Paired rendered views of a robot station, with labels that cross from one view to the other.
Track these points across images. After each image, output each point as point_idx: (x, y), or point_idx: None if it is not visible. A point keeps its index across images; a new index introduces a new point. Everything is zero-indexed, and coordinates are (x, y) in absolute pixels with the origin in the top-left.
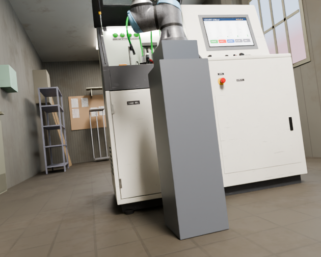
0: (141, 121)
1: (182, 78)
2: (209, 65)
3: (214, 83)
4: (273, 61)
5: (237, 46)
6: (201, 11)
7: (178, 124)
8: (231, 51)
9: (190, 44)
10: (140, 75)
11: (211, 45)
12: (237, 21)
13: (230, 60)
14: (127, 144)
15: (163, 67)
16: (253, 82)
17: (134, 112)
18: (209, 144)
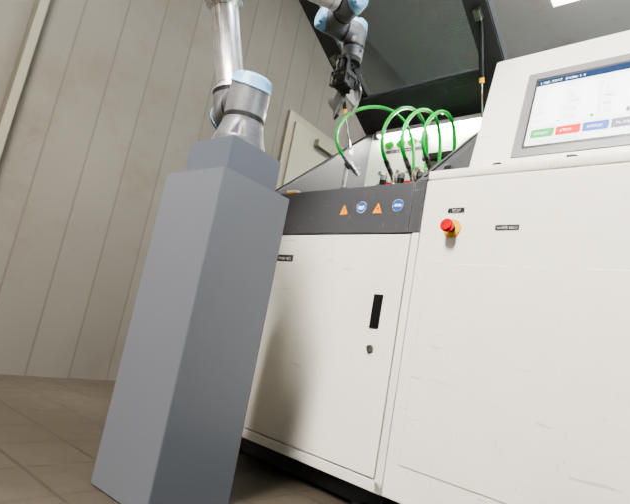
0: (285, 292)
1: (180, 204)
2: (433, 190)
3: (435, 232)
4: None
5: (611, 137)
6: (542, 65)
7: (151, 282)
8: (583, 154)
9: (223, 143)
10: (308, 210)
11: (528, 144)
12: None
13: (492, 175)
14: None
15: (167, 185)
16: (550, 236)
17: (281, 275)
18: (174, 330)
